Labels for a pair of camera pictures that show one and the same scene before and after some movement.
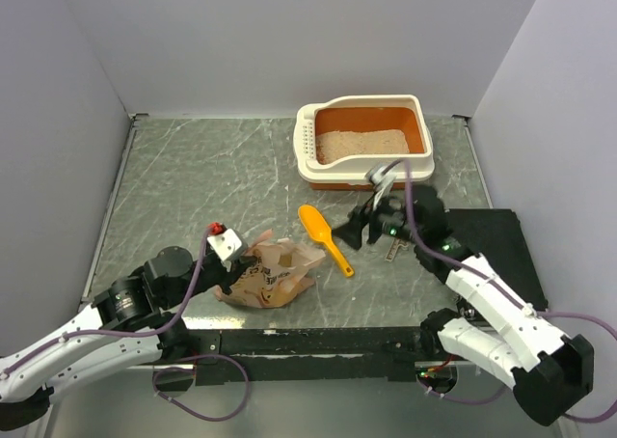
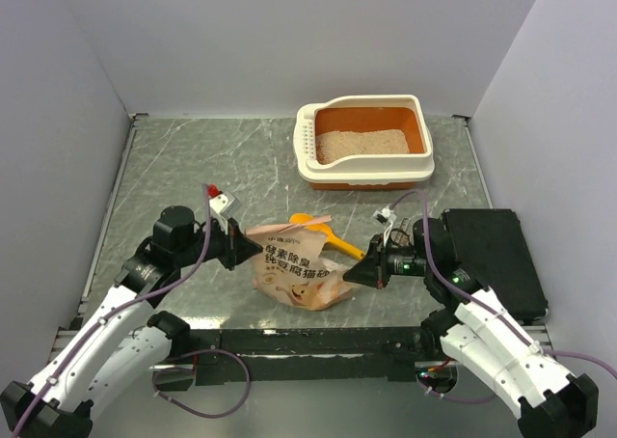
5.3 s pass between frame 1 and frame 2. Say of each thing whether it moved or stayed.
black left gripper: moved
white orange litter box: stayed
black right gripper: moved
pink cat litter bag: moved
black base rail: stayed
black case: stayed
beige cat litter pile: stayed
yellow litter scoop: moved
